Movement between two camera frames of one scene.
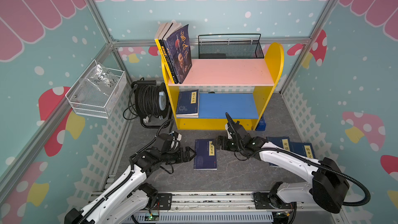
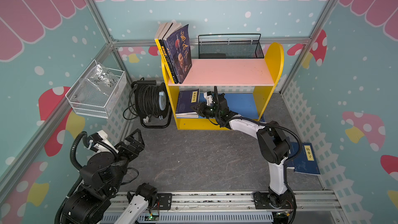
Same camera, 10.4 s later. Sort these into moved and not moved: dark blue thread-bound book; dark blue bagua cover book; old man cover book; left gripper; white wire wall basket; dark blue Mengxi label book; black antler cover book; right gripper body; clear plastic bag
Moved: right gripper body; left gripper; dark blue Mengxi label book
Not moved: white wire wall basket; old man cover book; dark blue thread-bound book; dark blue bagua cover book; clear plastic bag; black antler cover book
